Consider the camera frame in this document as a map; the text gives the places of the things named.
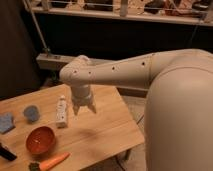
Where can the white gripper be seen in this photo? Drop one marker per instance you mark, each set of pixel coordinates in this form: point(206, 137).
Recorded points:
point(82, 96)

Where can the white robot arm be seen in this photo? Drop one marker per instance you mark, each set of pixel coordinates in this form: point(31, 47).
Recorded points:
point(178, 123)

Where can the wooden table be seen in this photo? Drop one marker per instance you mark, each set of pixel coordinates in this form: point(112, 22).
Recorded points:
point(88, 138)

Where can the orange bowl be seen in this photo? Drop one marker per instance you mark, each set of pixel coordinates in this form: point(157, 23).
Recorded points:
point(40, 140)

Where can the metal pole stand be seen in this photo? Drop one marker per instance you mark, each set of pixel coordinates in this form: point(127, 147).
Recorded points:
point(46, 49)

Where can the toy carrot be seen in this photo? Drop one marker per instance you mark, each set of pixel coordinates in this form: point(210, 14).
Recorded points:
point(46, 165)

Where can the blue cloth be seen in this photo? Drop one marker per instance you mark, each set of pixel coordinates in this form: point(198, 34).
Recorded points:
point(6, 123)

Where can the black marker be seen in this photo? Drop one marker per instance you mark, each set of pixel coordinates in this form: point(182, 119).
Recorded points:
point(5, 153)

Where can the upper wooden shelf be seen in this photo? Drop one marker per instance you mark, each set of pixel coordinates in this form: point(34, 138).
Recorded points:
point(186, 12)

